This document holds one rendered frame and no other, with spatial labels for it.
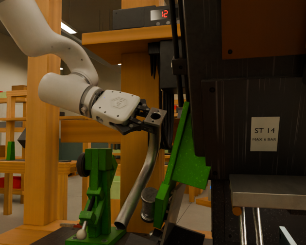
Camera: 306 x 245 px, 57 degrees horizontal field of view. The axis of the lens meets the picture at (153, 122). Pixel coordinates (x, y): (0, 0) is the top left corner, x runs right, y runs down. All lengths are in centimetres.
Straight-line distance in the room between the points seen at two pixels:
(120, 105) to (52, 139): 51
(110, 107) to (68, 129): 50
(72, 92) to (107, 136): 40
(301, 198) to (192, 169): 24
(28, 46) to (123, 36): 31
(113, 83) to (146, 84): 1084
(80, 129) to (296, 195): 91
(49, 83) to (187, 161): 41
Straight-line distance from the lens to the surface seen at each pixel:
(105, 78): 1203
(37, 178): 116
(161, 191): 56
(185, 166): 58
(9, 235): 112
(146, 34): 90
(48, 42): 73
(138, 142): 97
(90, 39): 96
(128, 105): 71
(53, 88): 77
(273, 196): 39
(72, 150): 1249
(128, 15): 100
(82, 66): 82
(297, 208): 40
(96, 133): 113
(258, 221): 54
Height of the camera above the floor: 120
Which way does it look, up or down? 3 degrees up
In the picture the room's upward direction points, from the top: straight up
